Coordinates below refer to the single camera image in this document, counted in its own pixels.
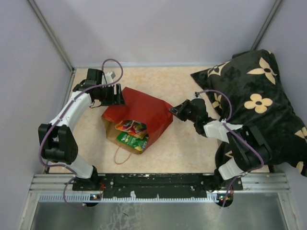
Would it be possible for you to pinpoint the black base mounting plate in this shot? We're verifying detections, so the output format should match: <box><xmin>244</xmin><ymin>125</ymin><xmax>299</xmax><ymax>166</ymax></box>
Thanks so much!
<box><xmin>72</xmin><ymin>173</ymin><xmax>231</xmax><ymax>199</ymax></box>

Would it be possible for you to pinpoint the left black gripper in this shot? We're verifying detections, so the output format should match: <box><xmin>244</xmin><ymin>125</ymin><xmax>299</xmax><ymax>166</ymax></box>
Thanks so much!
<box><xmin>96</xmin><ymin>83</ymin><xmax>126</xmax><ymax>106</ymax></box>

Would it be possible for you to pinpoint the colourful candy bag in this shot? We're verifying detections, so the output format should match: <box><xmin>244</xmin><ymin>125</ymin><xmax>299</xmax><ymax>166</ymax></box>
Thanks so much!
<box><xmin>115</xmin><ymin>120</ymin><xmax>148</xmax><ymax>139</ymax></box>

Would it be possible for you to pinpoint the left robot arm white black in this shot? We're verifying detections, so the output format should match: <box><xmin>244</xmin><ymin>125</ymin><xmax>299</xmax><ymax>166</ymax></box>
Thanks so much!
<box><xmin>38</xmin><ymin>69</ymin><xmax>125</xmax><ymax>191</ymax></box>

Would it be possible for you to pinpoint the red brown paper bag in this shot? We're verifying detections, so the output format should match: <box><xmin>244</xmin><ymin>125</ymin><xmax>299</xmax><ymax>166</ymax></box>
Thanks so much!
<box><xmin>101</xmin><ymin>87</ymin><xmax>173</xmax><ymax>155</ymax></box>

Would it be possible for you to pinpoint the green yellow snack bag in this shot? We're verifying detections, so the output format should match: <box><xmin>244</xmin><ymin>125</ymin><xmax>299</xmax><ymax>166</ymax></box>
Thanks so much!
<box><xmin>117</xmin><ymin>132</ymin><xmax>149</xmax><ymax>151</ymax></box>

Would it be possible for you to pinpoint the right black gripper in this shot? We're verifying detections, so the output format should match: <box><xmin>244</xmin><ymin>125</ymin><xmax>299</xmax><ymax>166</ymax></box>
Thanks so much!
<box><xmin>169</xmin><ymin>99</ymin><xmax>198</xmax><ymax>123</ymax></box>

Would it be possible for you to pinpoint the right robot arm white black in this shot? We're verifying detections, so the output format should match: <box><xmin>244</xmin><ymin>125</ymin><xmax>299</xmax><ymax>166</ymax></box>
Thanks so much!
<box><xmin>169</xmin><ymin>98</ymin><xmax>272</xmax><ymax>191</ymax></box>

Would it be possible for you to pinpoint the white toothed cable rail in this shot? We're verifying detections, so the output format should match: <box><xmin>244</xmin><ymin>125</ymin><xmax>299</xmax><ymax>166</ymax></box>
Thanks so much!
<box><xmin>38</xmin><ymin>193</ymin><xmax>227</xmax><ymax>204</ymax></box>

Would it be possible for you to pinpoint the black floral pillow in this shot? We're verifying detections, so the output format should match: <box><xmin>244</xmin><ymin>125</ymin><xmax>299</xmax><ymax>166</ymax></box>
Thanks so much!
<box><xmin>191</xmin><ymin>49</ymin><xmax>307</xmax><ymax>176</ymax></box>

